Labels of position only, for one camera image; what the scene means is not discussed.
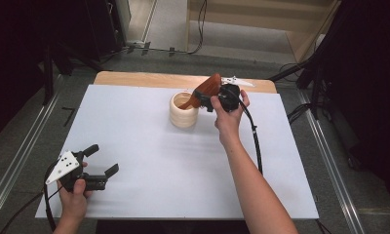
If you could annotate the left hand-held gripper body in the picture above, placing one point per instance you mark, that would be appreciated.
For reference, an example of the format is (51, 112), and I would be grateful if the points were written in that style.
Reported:
(66, 167)

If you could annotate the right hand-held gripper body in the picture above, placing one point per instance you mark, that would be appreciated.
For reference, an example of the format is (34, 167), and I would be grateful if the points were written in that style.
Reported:
(230, 97)

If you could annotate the brown wooden scoop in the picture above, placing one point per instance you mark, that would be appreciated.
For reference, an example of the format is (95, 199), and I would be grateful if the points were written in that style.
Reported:
(211, 84)

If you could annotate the cream ribbed cup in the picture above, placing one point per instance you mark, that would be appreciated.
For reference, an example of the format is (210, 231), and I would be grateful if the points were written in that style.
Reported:
(183, 118)

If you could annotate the person's right hand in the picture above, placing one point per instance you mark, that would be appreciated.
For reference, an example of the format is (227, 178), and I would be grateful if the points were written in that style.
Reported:
(228, 125)

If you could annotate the person's left hand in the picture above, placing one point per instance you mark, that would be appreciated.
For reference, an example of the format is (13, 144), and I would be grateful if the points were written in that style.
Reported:
(72, 204)

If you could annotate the white board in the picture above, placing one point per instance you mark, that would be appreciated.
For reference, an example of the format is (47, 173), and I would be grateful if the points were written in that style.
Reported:
(167, 162)

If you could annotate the light wooden table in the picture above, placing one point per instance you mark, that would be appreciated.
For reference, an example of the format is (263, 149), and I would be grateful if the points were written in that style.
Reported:
(144, 79)

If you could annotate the person's dark lap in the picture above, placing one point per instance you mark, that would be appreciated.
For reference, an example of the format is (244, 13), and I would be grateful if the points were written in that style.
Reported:
(167, 228)

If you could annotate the light wooden cabinet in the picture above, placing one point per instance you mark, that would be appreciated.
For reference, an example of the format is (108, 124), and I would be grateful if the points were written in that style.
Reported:
(248, 19)

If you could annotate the black metal stand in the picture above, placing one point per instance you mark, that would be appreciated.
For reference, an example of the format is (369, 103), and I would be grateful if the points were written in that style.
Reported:
(315, 81)
(48, 74)

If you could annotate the black equipment case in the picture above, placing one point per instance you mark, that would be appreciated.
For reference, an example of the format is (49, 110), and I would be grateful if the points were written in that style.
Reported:
(102, 26)

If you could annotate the metal floor rail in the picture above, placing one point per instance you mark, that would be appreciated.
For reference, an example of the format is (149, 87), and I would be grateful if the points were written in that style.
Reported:
(20, 156)
(329, 162)

